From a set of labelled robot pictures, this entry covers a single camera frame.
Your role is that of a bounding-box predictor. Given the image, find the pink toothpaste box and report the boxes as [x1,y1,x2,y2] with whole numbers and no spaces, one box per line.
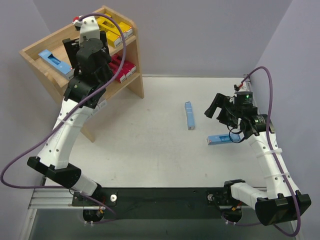
[109,54,136,83]
[121,60,137,78]
[109,62,127,83]

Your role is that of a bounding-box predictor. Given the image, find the yellow toothpaste box front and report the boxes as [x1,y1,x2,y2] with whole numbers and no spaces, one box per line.
[99,13,134,39]

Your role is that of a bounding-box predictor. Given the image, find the yellow toothpaste box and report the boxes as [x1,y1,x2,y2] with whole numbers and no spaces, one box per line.
[96,17,129,43]
[99,13,134,39]
[106,31,122,48]

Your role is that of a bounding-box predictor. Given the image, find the aluminium frame rail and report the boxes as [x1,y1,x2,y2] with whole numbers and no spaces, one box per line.
[28,186,298,210]

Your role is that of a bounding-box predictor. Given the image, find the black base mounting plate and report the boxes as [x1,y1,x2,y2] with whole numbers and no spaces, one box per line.
[71,187,243,221]

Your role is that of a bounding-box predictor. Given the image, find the wooden two-tier shelf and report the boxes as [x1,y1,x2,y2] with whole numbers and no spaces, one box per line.
[18,5,145,143]

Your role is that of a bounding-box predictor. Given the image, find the blue toothpaste box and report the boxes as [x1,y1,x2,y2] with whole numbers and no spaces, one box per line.
[184,101,195,130]
[38,49,74,81]
[206,133,241,145]

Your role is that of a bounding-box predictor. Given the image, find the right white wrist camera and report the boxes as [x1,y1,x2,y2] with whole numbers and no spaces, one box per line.
[233,84,241,91]

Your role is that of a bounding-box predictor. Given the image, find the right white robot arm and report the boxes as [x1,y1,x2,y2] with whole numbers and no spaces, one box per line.
[204,91,312,226]

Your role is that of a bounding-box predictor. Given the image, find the silver toothpaste box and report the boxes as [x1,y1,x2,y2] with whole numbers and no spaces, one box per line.
[92,107,100,116]
[98,100,107,109]

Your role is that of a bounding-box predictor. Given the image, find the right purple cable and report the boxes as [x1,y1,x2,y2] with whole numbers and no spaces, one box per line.
[237,66,301,238]

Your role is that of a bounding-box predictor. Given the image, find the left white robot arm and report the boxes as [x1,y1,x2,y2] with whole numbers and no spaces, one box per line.
[27,31,113,206]

